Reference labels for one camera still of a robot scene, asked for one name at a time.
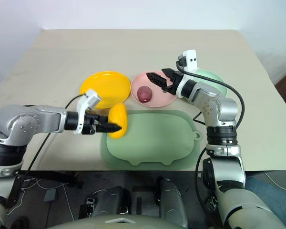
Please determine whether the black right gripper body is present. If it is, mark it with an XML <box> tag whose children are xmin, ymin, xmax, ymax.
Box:
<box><xmin>162</xmin><ymin>73</ymin><xmax>184</xmax><ymax>95</ymax></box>

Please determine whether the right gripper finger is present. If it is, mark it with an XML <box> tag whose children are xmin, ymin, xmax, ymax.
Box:
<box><xmin>162</xmin><ymin>68</ymin><xmax>182</xmax><ymax>77</ymax></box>
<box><xmin>146</xmin><ymin>72</ymin><xmax>169</xmax><ymax>89</ymax></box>

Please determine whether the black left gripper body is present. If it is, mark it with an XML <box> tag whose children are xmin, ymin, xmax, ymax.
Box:
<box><xmin>82</xmin><ymin>114</ymin><xmax>102</xmax><ymax>135</ymax></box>

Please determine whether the yellow mango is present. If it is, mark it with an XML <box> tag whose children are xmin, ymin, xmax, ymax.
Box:
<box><xmin>108</xmin><ymin>103</ymin><xmax>128</xmax><ymax>139</ymax></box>

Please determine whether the pink plate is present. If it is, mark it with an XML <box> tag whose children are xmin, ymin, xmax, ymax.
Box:
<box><xmin>131</xmin><ymin>71</ymin><xmax>178</xmax><ymax>108</ymax></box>

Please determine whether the yellow plate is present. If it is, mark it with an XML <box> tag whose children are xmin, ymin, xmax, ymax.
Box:
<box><xmin>80</xmin><ymin>70</ymin><xmax>131</xmax><ymax>110</ymax></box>

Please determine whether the pale green plate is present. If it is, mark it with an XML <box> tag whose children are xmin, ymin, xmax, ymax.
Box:
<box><xmin>195</xmin><ymin>68</ymin><xmax>228</xmax><ymax>97</ymax></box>

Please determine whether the dark red plum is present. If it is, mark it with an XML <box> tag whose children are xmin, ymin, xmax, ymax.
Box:
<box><xmin>137</xmin><ymin>86</ymin><xmax>153</xmax><ymax>103</ymax></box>

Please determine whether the green pig-shaped silicone mat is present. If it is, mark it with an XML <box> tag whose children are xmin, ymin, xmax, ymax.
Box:
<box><xmin>100</xmin><ymin>109</ymin><xmax>202</xmax><ymax>170</ymax></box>

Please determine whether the dark grey rounded shape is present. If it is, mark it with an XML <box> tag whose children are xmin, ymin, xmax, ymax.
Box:
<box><xmin>156</xmin><ymin>176</ymin><xmax>189</xmax><ymax>229</ymax></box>
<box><xmin>87</xmin><ymin>186</ymin><xmax>132</xmax><ymax>217</ymax></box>

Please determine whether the small grey box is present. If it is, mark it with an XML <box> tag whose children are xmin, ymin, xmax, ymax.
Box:
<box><xmin>44</xmin><ymin>189</ymin><xmax>57</xmax><ymax>203</ymax></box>

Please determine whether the pale grey robot torso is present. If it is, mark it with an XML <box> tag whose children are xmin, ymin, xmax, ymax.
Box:
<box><xmin>45</xmin><ymin>211</ymin><xmax>189</xmax><ymax>229</ymax></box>

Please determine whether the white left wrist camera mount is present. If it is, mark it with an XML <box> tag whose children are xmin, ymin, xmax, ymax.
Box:
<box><xmin>73</xmin><ymin>88</ymin><xmax>102</xmax><ymax>135</ymax></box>

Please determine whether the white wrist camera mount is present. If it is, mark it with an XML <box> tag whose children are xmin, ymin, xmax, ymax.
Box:
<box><xmin>73</xmin><ymin>88</ymin><xmax>102</xmax><ymax>135</ymax></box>
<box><xmin>175</xmin><ymin>49</ymin><xmax>198</xmax><ymax>99</ymax></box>

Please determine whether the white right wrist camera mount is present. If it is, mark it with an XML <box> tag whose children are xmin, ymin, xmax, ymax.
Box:
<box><xmin>175</xmin><ymin>49</ymin><xmax>198</xmax><ymax>99</ymax></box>

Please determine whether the black metal table frame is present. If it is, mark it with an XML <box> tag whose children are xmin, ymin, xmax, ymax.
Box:
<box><xmin>7</xmin><ymin>170</ymin><xmax>78</xmax><ymax>206</ymax></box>

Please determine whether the thin white floor cable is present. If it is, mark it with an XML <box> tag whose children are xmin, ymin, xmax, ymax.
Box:
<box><xmin>8</xmin><ymin>178</ymin><xmax>74</xmax><ymax>222</ymax></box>
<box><xmin>264</xmin><ymin>171</ymin><xmax>286</xmax><ymax>191</ymax></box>

